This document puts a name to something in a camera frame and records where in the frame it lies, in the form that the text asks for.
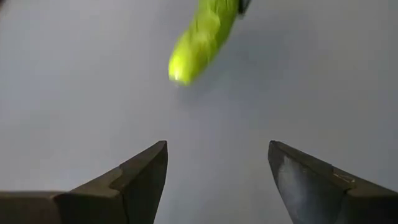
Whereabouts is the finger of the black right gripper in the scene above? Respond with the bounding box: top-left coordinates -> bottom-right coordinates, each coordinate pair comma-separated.
238,0 -> 252,15

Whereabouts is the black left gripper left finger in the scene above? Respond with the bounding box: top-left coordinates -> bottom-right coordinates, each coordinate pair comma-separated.
0,139 -> 169,224

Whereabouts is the green toy cucumber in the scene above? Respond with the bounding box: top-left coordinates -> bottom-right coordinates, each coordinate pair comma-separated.
167,0 -> 240,87

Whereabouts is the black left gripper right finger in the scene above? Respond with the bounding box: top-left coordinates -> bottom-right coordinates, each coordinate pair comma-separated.
267,139 -> 398,224

